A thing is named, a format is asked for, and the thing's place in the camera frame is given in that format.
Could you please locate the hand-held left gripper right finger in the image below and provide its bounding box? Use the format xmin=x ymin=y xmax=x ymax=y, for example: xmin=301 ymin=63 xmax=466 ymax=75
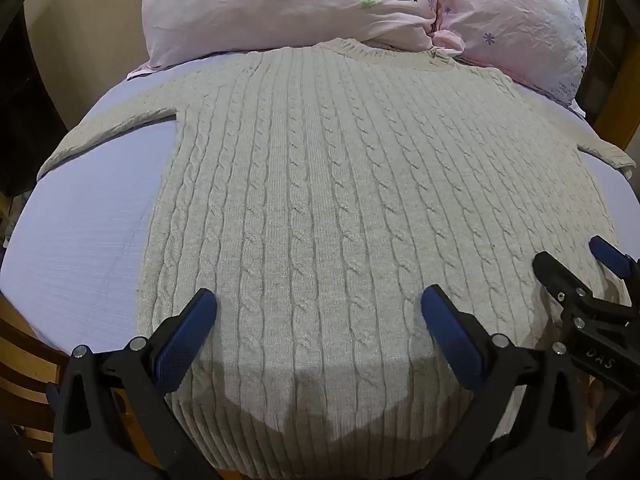
xmin=420 ymin=284 xmax=592 ymax=480

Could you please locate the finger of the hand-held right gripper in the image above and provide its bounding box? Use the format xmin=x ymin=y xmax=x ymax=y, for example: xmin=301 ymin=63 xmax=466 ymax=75
xmin=588 ymin=235 xmax=640 ymax=306
xmin=532 ymin=251 xmax=592 ymax=307

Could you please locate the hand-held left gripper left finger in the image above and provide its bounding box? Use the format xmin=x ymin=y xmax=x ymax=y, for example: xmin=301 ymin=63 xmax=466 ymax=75
xmin=47 ymin=287 xmax=226 ymax=480

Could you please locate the beige cable-knit sweater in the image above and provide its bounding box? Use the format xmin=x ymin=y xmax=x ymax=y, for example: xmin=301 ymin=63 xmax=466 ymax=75
xmin=37 ymin=37 xmax=636 ymax=477

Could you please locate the lavender bed sheet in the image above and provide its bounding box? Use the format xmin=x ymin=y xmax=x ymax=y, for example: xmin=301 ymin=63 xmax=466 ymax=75
xmin=0 ymin=46 xmax=640 ymax=361

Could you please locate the pink floral pillow with tree print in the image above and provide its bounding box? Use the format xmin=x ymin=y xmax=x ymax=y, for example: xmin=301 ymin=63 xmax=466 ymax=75
xmin=127 ymin=0 xmax=442 ymax=82

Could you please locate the wooden bed frame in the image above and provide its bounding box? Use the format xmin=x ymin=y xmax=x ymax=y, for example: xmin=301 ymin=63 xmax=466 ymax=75
xmin=0 ymin=194 xmax=68 ymax=463

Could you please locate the wooden headboard post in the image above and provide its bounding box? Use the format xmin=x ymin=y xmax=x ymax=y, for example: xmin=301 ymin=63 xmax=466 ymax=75
xmin=584 ymin=0 xmax=640 ymax=161

